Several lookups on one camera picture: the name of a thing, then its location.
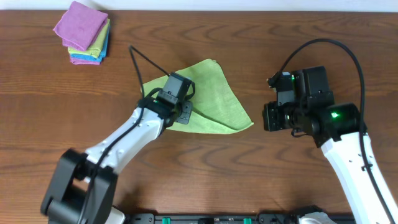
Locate green microfiber cloth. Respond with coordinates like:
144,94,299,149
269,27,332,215
141,58,254,135

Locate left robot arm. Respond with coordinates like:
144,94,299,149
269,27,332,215
40,97,193,224

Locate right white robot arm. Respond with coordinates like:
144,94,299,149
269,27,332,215
262,101,397,223

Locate blue folded cloth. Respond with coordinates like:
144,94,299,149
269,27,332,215
70,31,109,63

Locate light green folded cloth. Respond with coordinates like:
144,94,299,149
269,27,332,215
68,19,110,58

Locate purple folded cloth at bottom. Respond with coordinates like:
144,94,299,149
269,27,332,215
70,57,101,65

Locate purple folded cloth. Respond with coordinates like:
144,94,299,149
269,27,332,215
70,57,101,65
53,1,108,51

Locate purple folded cloth on top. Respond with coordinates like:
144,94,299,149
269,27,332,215
53,1,108,51

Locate right black cable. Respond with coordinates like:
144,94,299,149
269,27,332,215
273,38,396,224

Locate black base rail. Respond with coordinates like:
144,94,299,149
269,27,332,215
124,205,357,224

